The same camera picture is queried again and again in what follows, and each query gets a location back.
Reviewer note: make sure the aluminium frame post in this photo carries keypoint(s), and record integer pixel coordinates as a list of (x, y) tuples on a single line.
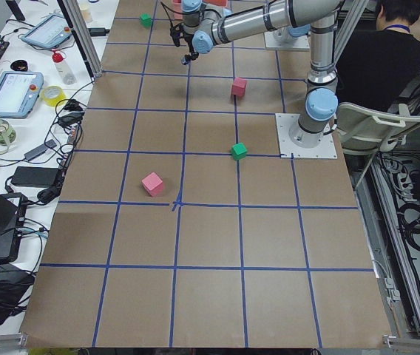
[(72, 14)]

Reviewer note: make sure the black small power brick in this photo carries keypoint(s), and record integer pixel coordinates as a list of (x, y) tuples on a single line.
[(98, 31)]

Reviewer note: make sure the black power adapter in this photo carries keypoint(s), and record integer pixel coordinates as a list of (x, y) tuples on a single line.
[(26, 176)]

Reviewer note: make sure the person in black shirt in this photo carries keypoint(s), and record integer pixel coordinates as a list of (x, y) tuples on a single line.
[(376, 66)]

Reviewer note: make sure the clear squeeze bottle red cap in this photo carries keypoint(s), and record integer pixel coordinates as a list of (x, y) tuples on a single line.
[(63, 68)]

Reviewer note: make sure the black round cup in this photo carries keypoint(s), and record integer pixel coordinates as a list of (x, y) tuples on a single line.
[(19, 66)]

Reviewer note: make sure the white office chair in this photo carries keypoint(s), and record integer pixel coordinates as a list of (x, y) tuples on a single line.
[(366, 132)]

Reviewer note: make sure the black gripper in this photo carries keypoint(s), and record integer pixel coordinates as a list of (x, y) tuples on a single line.
[(191, 55)]

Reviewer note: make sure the far blue teach pendant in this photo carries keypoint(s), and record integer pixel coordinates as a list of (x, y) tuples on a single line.
[(49, 33)]

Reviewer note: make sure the yellow tape roll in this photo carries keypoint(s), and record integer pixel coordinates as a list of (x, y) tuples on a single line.
[(53, 96)]

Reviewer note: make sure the pink cube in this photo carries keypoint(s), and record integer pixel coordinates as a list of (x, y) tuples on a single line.
[(238, 87), (153, 184)]

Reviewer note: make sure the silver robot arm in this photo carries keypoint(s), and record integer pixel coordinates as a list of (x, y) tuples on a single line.
[(286, 33), (206, 25)]

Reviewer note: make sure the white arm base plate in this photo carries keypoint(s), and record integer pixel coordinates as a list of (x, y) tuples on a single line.
[(286, 42), (295, 143)]

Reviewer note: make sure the pink cube near centre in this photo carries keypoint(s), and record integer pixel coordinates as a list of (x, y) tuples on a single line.
[(153, 184)]

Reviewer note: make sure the green cube near base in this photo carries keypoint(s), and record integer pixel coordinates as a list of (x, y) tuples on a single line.
[(239, 151)]

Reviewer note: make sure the green cube by bin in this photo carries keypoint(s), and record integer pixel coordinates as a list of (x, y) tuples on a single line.
[(146, 20)]

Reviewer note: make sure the near blue teach pendant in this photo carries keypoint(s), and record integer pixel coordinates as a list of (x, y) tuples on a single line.
[(19, 92)]

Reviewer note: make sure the pink cube far side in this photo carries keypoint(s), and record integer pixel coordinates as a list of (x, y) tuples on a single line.
[(238, 87)]

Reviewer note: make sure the blue teach pendant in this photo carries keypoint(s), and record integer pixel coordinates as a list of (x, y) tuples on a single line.
[(49, 33), (19, 92)]

